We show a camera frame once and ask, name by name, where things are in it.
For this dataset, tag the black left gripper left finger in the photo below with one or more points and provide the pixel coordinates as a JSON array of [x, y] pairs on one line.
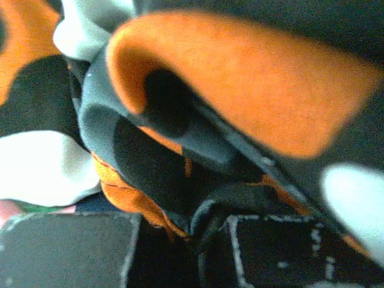
[[68, 250]]

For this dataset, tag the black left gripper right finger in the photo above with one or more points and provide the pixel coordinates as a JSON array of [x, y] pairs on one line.
[[283, 251]]

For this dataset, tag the black orange patterned cloth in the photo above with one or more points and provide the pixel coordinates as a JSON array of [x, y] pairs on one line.
[[186, 111]]

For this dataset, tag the pink shark print cloth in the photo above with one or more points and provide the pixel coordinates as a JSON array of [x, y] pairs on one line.
[[11, 208]]

